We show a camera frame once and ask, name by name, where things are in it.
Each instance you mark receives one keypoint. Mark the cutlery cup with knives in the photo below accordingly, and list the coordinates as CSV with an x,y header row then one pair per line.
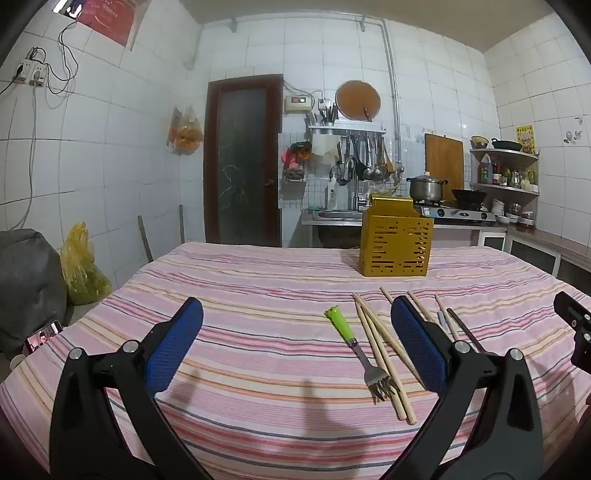
x,y
327,116

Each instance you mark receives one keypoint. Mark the stack of bowls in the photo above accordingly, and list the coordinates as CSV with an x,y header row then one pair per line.
x,y
512,214

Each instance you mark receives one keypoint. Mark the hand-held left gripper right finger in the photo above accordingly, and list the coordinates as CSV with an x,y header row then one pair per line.
x,y
418,341

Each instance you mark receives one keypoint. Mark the yellow perforated utensil holder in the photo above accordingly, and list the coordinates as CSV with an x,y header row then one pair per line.
x,y
395,240

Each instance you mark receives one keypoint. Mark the white wall pipe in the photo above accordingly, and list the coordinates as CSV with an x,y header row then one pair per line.
x,y
392,92

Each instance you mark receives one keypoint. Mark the white wall box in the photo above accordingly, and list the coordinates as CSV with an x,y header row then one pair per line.
x,y
298,104

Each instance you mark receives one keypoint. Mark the gas stove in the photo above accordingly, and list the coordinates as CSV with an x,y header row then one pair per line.
x,y
457,213

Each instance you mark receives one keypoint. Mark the hanging ladles and spatulas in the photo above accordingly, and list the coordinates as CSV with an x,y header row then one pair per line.
x,y
369,159

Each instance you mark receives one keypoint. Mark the red hanging cloths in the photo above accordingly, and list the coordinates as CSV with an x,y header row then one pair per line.
x,y
295,159

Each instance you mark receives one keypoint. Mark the white power strip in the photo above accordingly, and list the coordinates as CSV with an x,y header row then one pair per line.
x,y
30,71

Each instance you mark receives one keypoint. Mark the dark plastic bottle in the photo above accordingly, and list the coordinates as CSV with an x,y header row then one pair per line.
x,y
485,170

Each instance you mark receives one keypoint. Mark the grey sack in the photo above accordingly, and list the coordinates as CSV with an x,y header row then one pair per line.
x,y
27,281

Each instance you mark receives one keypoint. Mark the steel pot with lid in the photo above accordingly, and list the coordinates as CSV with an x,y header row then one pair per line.
x,y
425,189

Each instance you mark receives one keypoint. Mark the steel sink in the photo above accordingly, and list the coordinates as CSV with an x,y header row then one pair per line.
x,y
332,216

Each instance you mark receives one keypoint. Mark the metal bowl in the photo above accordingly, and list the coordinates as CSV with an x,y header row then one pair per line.
x,y
479,141

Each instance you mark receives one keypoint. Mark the brown glass-panel door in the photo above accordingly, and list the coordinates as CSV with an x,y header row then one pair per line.
x,y
242,161

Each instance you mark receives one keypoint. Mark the wooden cutting board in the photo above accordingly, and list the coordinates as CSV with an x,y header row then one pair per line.
x,y
444,159

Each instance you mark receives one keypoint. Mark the smartphone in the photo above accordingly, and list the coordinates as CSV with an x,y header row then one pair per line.
x,y
44,339

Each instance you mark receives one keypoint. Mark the pink striped tablecloth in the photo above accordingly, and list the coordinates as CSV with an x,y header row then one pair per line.
x,y
258,332

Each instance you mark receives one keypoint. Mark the round orange lid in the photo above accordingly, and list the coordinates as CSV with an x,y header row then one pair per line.
x,y
358,99

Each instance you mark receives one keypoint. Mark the corner wall shelf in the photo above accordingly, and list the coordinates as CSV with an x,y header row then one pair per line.
x,y
508,188

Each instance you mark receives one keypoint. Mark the yellow plastic bag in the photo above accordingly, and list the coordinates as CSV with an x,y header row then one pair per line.
x,y
83,272

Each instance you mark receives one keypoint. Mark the wooden stick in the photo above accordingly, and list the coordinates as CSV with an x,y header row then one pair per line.
x,y
145,240
182,224

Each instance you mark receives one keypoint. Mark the kitchen counter cabinet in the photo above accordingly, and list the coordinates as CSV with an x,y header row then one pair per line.
x,y
535,251

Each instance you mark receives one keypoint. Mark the white detergent bottle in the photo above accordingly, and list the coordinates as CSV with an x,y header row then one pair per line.
x,y
332,196

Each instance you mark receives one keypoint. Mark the metal wall rack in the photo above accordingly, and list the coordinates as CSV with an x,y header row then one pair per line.
x,y
346,129

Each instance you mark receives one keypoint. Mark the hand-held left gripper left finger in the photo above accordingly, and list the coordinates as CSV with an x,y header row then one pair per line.
x,y
173,344

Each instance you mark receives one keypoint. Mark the black pan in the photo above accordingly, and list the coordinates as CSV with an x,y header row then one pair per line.
x,y
506,145

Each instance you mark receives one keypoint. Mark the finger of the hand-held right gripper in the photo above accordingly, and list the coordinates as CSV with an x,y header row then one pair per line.
x,y
584,348
572,311

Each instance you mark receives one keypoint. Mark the black wok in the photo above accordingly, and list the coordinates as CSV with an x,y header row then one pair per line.
x,y
468,196

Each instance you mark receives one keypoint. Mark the wall hooks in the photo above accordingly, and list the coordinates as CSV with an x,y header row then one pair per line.
x,y
575,134

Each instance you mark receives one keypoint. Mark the yellow wall poster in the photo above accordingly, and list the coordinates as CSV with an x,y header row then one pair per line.
x,y
525,138

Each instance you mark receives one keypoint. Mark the orange hanging plastic bags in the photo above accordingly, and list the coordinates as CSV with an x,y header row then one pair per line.
x,y
187,134

